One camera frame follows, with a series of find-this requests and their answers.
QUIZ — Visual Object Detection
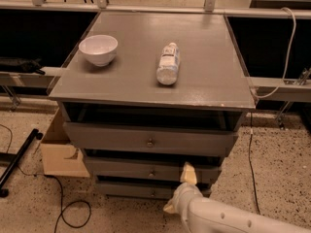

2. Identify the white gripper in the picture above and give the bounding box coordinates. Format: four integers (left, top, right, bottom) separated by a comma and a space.
163, 162, 202, 215

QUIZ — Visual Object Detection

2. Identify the grey drawer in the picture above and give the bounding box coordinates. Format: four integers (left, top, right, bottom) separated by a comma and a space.
94, 180, 213, 204
83, 155, 224, 184
63, 122, 238, 156

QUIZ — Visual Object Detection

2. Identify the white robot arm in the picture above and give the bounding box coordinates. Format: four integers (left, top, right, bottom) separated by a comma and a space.
163, 162, 311, 233

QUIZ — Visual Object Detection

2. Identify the grey bottom drawer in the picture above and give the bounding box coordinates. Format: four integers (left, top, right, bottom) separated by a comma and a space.
94, 180, 213, 204

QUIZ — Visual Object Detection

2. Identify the grey top drawer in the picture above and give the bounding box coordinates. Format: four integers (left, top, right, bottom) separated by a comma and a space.
63, 122, 238, 156

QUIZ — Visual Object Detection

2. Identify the grey drawer cabinet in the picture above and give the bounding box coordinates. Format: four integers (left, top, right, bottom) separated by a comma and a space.
50, 13, 255, 194

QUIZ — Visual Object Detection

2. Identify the clear plastic bottle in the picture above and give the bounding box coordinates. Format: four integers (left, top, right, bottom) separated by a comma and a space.
156, 43, 180, 85

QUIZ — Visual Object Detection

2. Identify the cardboard box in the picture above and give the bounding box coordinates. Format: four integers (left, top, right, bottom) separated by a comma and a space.
40, 110, 90, 178

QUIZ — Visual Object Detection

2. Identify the white bowl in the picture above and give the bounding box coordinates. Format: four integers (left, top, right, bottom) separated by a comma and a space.
79, 35, 119, 67

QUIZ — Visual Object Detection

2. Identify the black metal stand leg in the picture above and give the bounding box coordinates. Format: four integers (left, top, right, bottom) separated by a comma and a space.
0, 128, 43, 198

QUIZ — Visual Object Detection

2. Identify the black floor cable right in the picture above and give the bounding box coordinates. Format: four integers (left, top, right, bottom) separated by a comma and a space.
247, 112, 262, 216

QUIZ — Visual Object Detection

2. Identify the black floor cable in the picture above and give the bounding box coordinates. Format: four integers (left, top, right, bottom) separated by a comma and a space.
0, 123, 92, 233
247, 112, 262, 216

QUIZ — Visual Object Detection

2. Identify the black floor cable left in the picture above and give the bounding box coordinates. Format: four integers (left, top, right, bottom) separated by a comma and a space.
0, 123, 92, 233

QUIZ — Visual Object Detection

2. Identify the metal rail frame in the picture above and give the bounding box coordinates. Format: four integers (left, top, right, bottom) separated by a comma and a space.
1, 0, 310, 121

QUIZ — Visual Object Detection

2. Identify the white cable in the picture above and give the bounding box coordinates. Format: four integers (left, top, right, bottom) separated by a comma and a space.
250, 7, 297, 100

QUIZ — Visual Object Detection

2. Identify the black object on rail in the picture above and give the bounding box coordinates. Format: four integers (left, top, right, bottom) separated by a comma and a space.
0, 57, 45, 75

